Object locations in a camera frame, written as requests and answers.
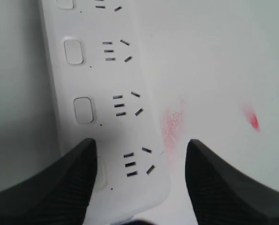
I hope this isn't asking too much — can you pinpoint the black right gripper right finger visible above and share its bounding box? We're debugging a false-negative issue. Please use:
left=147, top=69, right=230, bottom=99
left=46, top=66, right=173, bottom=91
left=185, top=139, right=279, bottom=225

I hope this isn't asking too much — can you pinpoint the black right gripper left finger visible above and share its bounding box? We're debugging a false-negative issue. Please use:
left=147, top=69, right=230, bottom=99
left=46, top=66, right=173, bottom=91
left=0, top=138, right=97, bottom=225

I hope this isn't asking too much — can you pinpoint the white five-outlet power strip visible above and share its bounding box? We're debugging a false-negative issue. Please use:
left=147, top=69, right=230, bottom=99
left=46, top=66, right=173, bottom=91
left=39, top=0, right=170, bottom=225

